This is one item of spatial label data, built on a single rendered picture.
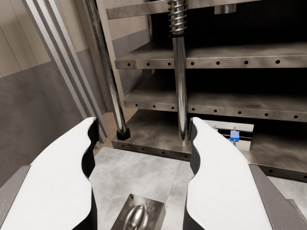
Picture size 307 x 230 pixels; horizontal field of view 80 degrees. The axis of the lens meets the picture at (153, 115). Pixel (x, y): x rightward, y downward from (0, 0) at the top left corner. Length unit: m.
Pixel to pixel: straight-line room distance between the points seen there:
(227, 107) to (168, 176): 0.45
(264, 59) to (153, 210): 0.75
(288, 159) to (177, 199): 0.60
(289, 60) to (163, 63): 0.53
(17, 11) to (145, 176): 2.17
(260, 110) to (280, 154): 0.28
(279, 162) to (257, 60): 0.52
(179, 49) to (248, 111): 0.45
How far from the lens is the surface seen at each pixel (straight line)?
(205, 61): 0.92
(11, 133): 2.49
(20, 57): 2.51
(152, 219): 0.76
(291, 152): 1.21
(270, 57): 0.92
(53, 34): 2.33
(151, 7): 0.98
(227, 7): 1.14
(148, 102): 1.09
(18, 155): 2.60
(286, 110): 1.04
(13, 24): 2.54
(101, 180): 1.02
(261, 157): 1.12
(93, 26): 1.03
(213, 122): 1.04
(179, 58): 0.89
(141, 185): 0.94
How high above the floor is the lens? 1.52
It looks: 30 degrees down
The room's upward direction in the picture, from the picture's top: 8 degrees counter-clockwise
